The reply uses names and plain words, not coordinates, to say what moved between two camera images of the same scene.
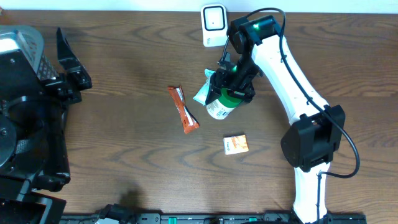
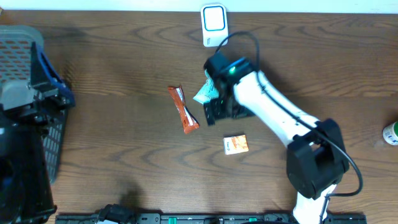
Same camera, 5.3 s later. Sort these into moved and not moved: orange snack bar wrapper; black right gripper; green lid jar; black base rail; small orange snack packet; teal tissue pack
Moved: green lid jar; black right gripper
Not moved: orange snack bar wrapper; teal tissue pack; black base rail; small orange snack packet
